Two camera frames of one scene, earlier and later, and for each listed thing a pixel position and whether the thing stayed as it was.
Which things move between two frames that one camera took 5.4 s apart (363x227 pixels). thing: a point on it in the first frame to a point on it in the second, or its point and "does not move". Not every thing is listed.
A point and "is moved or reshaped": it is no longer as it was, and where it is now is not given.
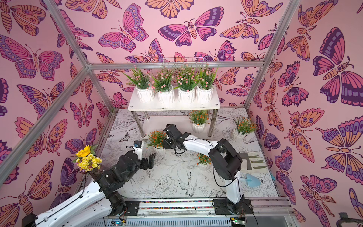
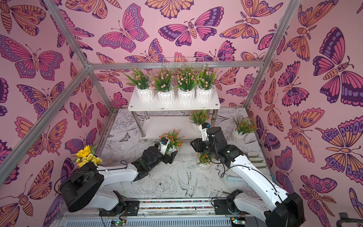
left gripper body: [143, 164] to [164, 158]
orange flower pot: [159, 150] is moved or reshaped
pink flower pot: [141, 80] does not move
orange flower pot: [204, 162] does not move
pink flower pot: [162, 87] does not move
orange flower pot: [199, 118] does not move
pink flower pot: [204, 89] does not move
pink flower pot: [186, 79] does not move
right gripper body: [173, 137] to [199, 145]
